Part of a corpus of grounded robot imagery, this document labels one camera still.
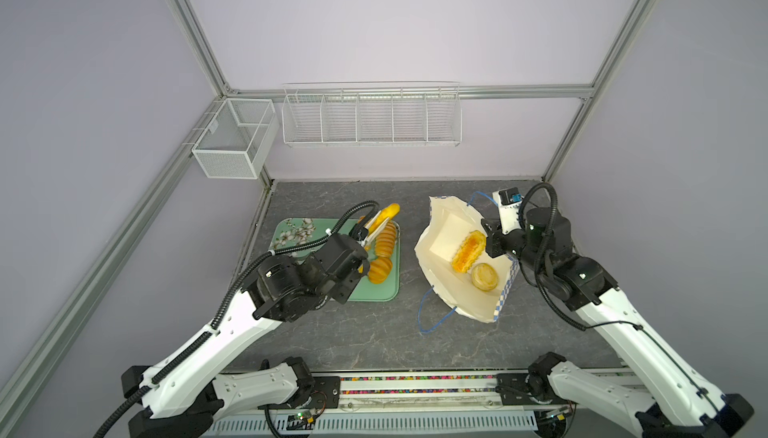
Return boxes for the metal tongs with white tips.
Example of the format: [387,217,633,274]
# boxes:
[360,205,399,251]

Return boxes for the green floral tray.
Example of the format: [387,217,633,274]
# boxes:
[270,218,401,303]

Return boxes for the white wire shelf basket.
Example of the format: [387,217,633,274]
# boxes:
[282,81,463,147]

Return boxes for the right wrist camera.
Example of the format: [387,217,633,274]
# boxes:
[492,187,523,234]

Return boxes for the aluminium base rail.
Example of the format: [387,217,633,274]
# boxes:
[157,369,685,438]

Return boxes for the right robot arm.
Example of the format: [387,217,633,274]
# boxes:
[481,207,754,437]

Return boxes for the small striped yellow bread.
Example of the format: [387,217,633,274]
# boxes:
[367,203,400,233]

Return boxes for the yellow fake bread loaf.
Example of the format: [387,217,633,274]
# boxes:
[374,221,398,258]

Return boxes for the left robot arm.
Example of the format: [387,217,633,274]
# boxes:
[95,232,370,437]

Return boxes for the checkered paper bag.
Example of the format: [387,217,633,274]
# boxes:
[415,196,520,323]

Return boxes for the round striped fake bun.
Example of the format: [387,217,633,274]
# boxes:
[367,257,393,285]

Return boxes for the white mesh box basket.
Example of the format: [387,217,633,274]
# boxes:
[192,98,279,180]

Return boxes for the round yellow fake bun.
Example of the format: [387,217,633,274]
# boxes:
[470,263,499,292]

